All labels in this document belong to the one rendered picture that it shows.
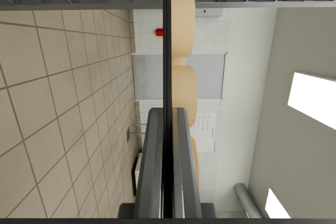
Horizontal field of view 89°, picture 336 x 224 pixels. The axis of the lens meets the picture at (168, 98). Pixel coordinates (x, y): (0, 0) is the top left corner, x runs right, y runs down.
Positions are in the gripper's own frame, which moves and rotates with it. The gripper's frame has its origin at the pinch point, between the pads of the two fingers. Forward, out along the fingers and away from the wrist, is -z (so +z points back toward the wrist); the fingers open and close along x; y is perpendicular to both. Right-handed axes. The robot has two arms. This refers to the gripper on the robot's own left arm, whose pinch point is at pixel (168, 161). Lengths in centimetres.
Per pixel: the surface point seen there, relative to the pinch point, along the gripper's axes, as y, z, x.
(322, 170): -231, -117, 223
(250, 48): -147, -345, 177
